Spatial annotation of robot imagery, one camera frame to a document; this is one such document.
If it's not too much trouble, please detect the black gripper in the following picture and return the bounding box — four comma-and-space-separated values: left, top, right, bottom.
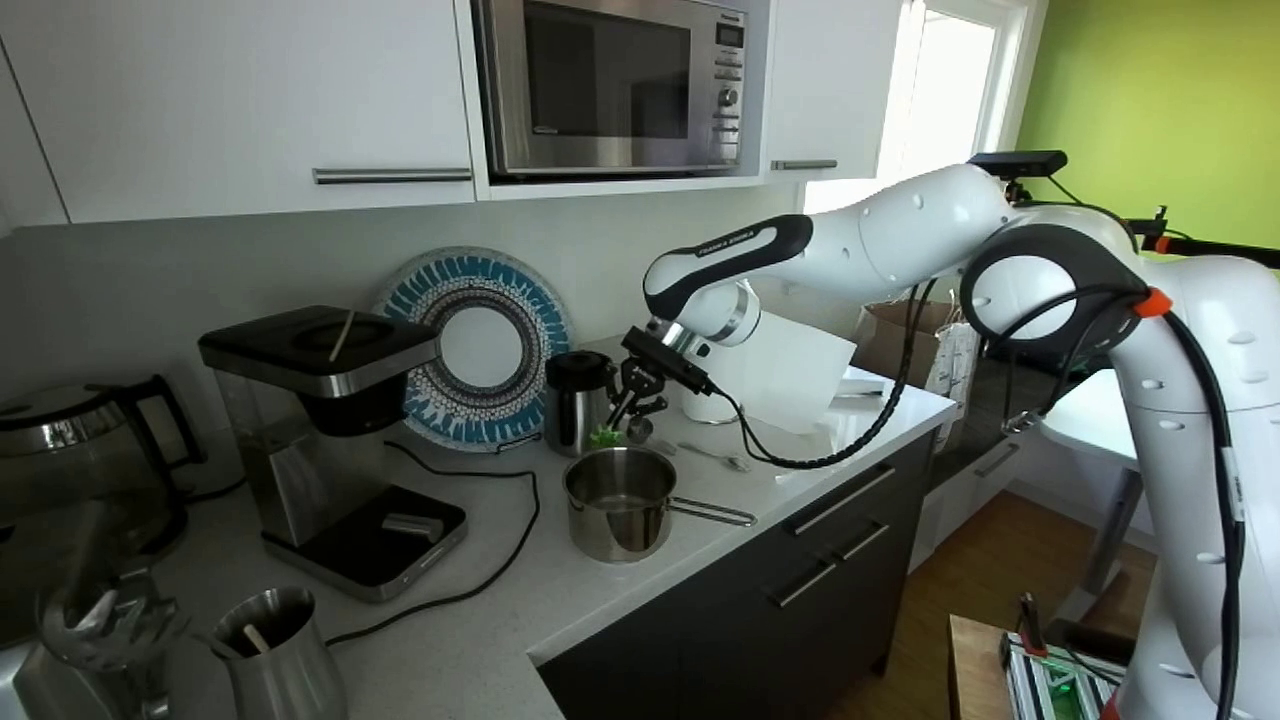
604, 349, 678, 437

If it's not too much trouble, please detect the metal spoon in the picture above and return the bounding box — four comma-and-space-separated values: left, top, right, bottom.
673, 441, 756, 475

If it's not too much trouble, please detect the blue white decorative plate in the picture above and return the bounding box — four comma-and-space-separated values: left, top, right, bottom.
375, 244, 575, 457

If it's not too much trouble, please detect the dark lower kitchen cabinet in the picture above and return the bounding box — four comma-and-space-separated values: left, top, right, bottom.
535, 427, 946, 720

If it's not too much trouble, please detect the brown cardboard box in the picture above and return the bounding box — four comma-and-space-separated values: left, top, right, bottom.
854, 296, 967, 389

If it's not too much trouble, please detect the black steel coffee maker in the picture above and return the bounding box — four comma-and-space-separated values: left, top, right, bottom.
197, 301, 473, 605

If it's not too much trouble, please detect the stainless steel microwave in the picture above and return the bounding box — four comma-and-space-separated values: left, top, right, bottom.
473, 0, 773, 185

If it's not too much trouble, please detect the white plastic bag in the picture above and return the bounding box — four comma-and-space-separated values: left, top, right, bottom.
930, 314, 990, 403

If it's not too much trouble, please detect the white drawer unit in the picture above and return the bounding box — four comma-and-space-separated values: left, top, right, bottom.
908, 396, 1040, 577

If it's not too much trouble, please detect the white cabinet beside microwave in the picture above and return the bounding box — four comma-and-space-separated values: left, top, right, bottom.
766, 0, 914, 176

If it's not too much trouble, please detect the steel jug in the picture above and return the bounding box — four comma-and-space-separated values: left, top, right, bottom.
209, 584, 353, 720

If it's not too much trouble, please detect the white small table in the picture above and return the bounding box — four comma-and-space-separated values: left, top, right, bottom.
1036, 368, 1141, 633

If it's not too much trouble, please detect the bright window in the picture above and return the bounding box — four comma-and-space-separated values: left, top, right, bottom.
880, 0, 1053, 188

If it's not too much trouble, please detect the wooden box with books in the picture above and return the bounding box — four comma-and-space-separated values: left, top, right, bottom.
946, 591, 1141, 720

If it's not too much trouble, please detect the large white cabinet door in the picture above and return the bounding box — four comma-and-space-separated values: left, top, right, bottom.
0, 0, 482, 229

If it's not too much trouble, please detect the dark glass kettle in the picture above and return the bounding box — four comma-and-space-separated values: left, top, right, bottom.
0, 370, 209, 642

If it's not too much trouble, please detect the clear glass jar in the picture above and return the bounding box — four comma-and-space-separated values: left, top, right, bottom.
38, 568, 189, 720

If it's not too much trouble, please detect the narrow white cabinet door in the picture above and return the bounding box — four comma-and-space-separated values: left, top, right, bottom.
0, 39, 71, 239

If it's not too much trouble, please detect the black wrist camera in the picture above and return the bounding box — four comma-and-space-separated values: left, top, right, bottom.
616, 325, 720, 398

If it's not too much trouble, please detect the steel pot with handle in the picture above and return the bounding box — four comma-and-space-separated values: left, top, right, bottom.
561, 444, 759, 564

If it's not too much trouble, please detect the black coffee maker cord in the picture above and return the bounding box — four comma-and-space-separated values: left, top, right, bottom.
321, 437, 545, 653

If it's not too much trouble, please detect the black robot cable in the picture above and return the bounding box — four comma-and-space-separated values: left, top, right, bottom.
702, 276, 1250, 720

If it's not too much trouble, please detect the long steel drawer handle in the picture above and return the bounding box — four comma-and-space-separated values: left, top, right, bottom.
791, 462, 899, 540

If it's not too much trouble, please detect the short steel drawer handle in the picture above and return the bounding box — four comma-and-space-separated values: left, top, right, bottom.
841, 521, 898, 564
773, 555, 845, 616

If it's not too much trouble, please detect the long steel cabinet handle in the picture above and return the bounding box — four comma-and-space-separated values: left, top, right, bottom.
310, 163, 478, 188

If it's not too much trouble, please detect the black camera stand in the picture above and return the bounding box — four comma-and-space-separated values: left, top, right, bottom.
967, 145, 1280, 258

